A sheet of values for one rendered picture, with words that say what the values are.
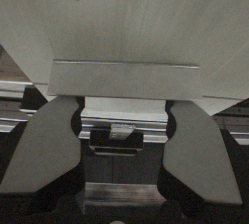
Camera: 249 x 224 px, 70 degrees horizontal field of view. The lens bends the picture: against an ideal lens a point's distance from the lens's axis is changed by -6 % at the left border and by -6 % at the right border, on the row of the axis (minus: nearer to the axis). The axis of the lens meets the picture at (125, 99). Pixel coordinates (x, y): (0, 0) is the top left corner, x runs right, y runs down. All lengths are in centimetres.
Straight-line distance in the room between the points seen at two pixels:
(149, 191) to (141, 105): 12
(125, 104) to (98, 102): 3
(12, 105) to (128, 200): 40
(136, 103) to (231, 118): 45
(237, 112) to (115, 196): 47
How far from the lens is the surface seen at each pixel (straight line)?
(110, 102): 18
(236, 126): 60
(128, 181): 76
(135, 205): 24
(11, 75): 26
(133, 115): 22
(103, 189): 24
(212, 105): 19
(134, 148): 42
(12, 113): 54
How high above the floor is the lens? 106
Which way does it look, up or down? 19 degrees down
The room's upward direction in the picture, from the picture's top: 178 degrees counter-clockwise
